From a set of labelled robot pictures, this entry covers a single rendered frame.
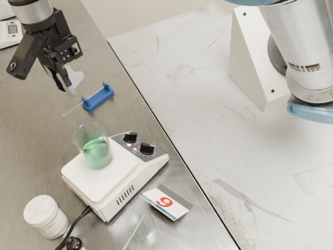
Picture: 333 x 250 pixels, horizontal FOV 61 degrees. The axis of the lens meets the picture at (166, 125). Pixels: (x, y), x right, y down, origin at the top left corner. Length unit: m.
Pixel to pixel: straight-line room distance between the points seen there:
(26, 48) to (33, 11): 0.08
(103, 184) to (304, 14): 0.43
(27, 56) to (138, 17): 1.47
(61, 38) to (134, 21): 1.40
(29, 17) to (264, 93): 0.56
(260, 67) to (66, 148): 0.54
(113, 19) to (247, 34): 1.38
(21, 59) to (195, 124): 0.43
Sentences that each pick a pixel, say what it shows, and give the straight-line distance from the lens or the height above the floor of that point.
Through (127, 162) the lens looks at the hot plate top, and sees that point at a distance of 0.58.
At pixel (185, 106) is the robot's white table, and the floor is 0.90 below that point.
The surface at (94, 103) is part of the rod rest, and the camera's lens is 0.85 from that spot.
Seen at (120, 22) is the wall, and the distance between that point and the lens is 2.06.
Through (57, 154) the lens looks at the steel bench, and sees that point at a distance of 0.78.
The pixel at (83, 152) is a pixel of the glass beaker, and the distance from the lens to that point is 0.54.
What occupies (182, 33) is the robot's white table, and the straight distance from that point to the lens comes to 1.10.
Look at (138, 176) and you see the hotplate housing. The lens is 0.60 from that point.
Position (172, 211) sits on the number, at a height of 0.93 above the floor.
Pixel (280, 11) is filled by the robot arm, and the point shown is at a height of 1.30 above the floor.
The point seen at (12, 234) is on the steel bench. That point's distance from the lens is 0.71.
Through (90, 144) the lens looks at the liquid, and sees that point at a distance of 0.60.
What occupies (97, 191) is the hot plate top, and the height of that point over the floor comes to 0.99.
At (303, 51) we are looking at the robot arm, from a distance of 0.42.
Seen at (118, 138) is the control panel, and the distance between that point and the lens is 0.67.
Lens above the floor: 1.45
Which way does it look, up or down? 47 degrees down
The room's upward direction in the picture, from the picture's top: 9 degrees counter-clockwise
